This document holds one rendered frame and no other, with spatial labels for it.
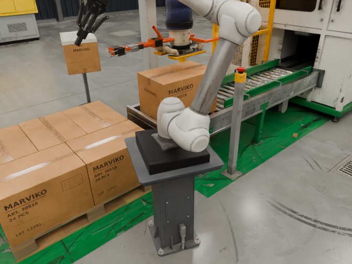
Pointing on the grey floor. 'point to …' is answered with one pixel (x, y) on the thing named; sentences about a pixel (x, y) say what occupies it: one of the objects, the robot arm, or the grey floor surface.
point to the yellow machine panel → (18, 21)
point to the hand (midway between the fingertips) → (80, 37)
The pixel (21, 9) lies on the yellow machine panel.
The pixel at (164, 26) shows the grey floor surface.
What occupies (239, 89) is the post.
